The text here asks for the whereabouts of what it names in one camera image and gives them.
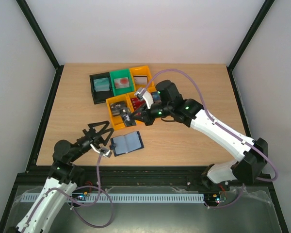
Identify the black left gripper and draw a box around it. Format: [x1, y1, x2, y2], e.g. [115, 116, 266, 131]
[70, 120, 114, 162]

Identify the dark VIP credit card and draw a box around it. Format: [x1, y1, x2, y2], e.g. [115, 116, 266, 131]
[119, 107, 136, 127]

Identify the blue card holder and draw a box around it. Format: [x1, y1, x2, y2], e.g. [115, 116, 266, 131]
[110, 131, 144, 157]

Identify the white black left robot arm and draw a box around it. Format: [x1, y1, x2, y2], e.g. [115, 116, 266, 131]
[7, 121, 114, 233]

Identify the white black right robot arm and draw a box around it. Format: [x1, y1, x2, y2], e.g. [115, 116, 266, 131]
[130, 80, 267, 190]

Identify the yellow bin with red cards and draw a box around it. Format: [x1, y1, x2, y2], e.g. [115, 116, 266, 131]
[126, 89, 151, 126]

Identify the red VIP card stack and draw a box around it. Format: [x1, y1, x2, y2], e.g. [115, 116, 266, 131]
[130, 98, 145, 111]

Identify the yellow bin with dark cards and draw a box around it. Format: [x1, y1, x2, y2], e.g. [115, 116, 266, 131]
[106, 94, 128, 130]

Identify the dark VIP card stack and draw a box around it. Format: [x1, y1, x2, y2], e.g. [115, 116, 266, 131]
[110, 101, 127, 116]

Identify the blue VIP card stack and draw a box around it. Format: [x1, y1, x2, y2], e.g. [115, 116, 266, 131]
[151, 92, 161, 103]

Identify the yellow bin with blue cards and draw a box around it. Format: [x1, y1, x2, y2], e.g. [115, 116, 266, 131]
[146, 85, 162, 104]

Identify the white striped card stack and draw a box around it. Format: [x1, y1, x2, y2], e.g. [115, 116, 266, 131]
[133, 75, 148, 85]

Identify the red white card stack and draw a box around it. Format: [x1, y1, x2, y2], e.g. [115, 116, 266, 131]
[113, 77, 130, 89]

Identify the teal card stack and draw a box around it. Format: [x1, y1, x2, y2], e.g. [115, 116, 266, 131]
[94, 77, 110, 92]

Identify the yellow rear bin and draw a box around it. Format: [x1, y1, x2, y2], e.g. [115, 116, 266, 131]
[129, 66, 152, 90]

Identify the green bin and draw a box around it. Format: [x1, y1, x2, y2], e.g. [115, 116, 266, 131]
[110, 69, 135, 96]

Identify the black bin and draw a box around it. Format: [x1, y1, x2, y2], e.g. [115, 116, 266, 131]
[89, 72, 114, 104]

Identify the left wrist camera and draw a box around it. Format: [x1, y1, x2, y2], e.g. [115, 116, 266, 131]
[90, 144, 112, 158]

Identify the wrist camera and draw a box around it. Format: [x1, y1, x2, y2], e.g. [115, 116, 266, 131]
[90, 144, 112, 158]
[134, 87, 154, 109]

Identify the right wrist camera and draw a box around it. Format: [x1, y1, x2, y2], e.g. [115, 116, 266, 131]
[134, 87, 154, 109]

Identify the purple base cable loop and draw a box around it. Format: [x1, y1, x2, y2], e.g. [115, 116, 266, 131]
[70, 184, 116, 228]

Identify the black front frame rail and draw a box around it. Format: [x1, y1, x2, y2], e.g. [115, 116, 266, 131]
[13, 165, 274, 192]

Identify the white slotted cable duct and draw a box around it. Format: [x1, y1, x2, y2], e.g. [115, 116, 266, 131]
[20, 193, 204, 203]

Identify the black left rear frame post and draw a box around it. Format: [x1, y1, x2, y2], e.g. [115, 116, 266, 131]
[16, 0, 64, 71]

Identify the black frame post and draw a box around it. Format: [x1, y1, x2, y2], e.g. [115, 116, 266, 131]
[227, 0, 276, 71]
[16, 0, 64, 71]

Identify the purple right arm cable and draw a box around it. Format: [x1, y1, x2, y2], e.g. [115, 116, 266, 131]
[140, 69, 279, 182]

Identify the black right rear frame post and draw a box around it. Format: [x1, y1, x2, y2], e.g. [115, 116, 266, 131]
[227, 0, 276, 71]

